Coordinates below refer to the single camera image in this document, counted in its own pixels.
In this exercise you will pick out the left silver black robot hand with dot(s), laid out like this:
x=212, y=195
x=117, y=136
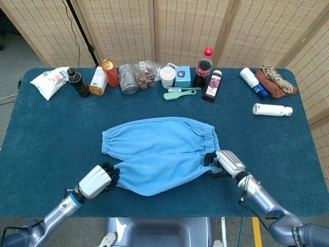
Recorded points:
x=93, y=181

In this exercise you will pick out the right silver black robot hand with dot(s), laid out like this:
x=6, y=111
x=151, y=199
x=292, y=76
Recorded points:
x=230, y=162

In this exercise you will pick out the light blue cloth shorts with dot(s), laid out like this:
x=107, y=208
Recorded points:
x=159, y=154

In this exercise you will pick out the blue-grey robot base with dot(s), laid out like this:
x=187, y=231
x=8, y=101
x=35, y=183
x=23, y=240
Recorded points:
x=159, y=231

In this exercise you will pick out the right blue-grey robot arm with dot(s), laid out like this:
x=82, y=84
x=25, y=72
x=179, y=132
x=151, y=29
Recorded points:
x=267, y=203

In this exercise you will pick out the teal table mat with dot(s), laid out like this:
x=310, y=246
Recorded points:
x=64, y=141

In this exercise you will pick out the plain white bottle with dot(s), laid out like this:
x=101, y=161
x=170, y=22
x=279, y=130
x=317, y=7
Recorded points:
x=270, y=109

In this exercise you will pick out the white table leg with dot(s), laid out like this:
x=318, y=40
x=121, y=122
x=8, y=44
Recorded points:
x=223, y=229

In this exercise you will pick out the dark grape juice bottle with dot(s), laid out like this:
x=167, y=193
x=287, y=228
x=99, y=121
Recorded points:
x=212, y=87

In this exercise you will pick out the brown cloth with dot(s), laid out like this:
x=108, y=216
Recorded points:
x=272, y=88

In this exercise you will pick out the white and blue bottle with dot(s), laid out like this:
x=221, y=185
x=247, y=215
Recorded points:
x=250, y=78

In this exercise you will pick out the green scrub brush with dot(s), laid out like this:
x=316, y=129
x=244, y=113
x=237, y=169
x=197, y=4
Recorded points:
x=174, y=95
x=177, y=89

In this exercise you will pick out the cola bottle with red cap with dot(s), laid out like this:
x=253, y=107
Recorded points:
x=203, y=70

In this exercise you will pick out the light-blue cardboard box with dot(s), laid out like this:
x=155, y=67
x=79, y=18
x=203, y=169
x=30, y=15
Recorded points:
x=183, y=77

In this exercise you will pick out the dark soy sauce bottle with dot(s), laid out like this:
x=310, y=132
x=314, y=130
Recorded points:
x=79, y=85

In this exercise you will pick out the white jar with yellow lid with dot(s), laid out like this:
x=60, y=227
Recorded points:
x=98, y=82

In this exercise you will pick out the white cup with straw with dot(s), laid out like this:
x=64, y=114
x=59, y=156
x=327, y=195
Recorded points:
x=167, y=77

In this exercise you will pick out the orange snack can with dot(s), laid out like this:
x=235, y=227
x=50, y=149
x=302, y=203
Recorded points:
x=111, y=74

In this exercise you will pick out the white plastic food bag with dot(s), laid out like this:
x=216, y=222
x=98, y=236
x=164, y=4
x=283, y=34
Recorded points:
x=48, y=82

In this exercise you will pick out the clear bag of snacks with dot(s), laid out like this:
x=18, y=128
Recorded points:
x=145, y=77

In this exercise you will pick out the clear plastic bag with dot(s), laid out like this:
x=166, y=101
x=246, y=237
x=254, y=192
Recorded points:
x=157, y=67

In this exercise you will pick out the bamboo folding screen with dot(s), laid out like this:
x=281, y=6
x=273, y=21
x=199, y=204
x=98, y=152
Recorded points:
x=180, y=25

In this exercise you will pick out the black tripod stand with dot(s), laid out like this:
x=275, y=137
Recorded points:
x=84, y=36

